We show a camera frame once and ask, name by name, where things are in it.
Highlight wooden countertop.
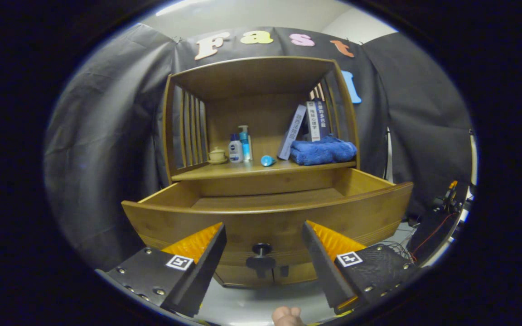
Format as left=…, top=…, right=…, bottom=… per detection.
left=171, top=158, right=357, bottom=182

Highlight white spine book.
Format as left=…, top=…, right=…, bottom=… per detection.
left=306, top=101, right=321, bottom=142

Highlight black device with red cable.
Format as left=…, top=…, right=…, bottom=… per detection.
left=408, top=180, right=470, bottom=263

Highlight wooden cabinet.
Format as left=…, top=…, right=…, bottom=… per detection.
left=161, top=56, right=361, bottom=289

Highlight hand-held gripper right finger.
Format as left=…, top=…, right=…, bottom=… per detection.
left=302, top=221, right=418, bottom=315

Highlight tangled floor cables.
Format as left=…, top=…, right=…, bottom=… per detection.
left=379, top=242, right=418, bottom=263

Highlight white lotion bottle blue cap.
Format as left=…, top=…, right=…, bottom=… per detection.
left=228, top=133, right=244, bottom=163

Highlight black backdrop cloth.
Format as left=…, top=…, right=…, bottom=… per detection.
left=43, top=23, right=474, bottom=272

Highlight black drawer knob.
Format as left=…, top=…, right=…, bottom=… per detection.
left=246, top=243, right=276, bottom=271

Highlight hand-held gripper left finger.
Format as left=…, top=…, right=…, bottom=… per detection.
left=96, top=222, right=227, bottom=317

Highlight blue pump bottle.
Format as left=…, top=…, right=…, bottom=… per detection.
left=238, top=125, right=253, bottom=162

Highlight folded blue towel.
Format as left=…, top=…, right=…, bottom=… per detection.
left=290, top=136, right=358, bottom=166

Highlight beige teacup with saucer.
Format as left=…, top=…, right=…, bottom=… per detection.
left=208, top=147, right=228, bottom=165

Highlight wooden cabinet door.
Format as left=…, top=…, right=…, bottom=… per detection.
left=213, top=265, right=275, bottom=288
left=274, top=263, right=318, bottom=286

